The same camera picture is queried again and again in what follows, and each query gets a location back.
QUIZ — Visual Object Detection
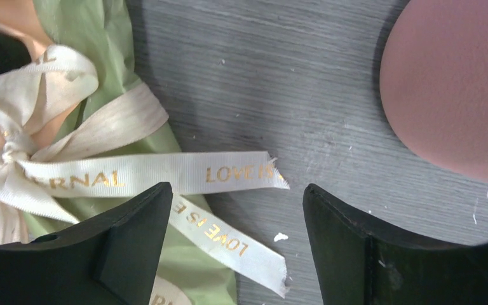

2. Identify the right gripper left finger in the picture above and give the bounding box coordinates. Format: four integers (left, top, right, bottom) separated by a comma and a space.
0, 182, 173, 304

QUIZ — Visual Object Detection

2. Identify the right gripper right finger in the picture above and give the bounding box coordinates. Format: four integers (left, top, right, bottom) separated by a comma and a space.
303, 184, 488, 304

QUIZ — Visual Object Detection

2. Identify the cream printed ribbon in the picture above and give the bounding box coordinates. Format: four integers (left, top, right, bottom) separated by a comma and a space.
0, 45, 289, 297

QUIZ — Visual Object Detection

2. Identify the green orange flower bouquet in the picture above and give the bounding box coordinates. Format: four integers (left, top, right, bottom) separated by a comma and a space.
0, 1, 236, 304

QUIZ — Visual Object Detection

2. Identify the pink cylindrical vase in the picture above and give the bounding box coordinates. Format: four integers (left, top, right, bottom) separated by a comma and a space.
379, 1, 488, 183

